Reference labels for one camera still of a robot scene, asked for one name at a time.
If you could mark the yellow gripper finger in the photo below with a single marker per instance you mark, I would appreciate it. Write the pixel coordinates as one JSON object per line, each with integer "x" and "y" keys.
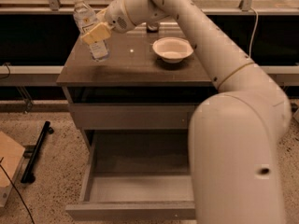
{"x": 96, "y": 32}
{"x": 101, "y": 15}

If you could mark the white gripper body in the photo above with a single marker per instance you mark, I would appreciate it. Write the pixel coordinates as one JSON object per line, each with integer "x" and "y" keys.
{"x": 116, "y": 15}

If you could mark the clear plastic water bottle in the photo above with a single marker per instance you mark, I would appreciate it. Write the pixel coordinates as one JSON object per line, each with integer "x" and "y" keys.
{"x": 85, "y": 19}

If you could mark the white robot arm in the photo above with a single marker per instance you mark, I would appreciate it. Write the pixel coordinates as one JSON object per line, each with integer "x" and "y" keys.
{"x": 233, "y": 135}

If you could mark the grey drawer cabinet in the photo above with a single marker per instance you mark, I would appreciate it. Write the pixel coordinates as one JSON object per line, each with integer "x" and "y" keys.
{"x": 133, "y": 75}

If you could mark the closed grey upper drawer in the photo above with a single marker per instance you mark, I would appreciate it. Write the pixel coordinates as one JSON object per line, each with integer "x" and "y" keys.
{"x": 131, "y": 117}

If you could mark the open grey lower drawer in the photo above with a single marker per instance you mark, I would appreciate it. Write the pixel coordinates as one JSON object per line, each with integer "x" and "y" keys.
{"x": 135, "y": 175}

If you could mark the red soda can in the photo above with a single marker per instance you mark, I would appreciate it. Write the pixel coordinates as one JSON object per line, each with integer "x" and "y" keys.
{"x": 153, "y": 27}

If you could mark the white paper bowl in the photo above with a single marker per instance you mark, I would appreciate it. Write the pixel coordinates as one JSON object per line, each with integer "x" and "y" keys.
{"x": 172, "y": 49}

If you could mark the wooden box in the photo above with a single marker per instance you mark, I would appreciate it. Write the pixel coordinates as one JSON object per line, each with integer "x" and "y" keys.
{"x": 11, "y": 157}

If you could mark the black metal bar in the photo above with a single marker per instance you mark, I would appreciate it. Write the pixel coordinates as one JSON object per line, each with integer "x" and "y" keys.
{"x": 28, "y": 175}

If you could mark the grey metal window rail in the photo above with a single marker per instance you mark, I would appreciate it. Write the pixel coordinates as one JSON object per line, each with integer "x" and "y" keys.
{"x": 15, "y": 76}

